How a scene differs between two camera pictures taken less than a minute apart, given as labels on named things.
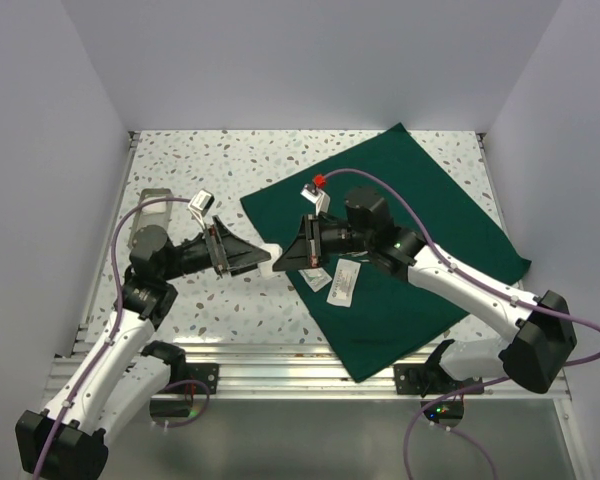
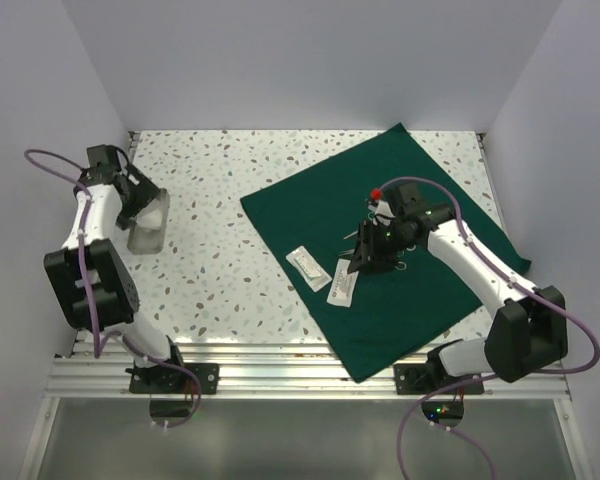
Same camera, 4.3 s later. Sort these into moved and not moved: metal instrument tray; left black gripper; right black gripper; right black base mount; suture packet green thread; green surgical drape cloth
Moved: left black gripper; right black gripper
Not moved: green surgical drape cloth; right black base mount; suture packet green thread; metal instrument tray
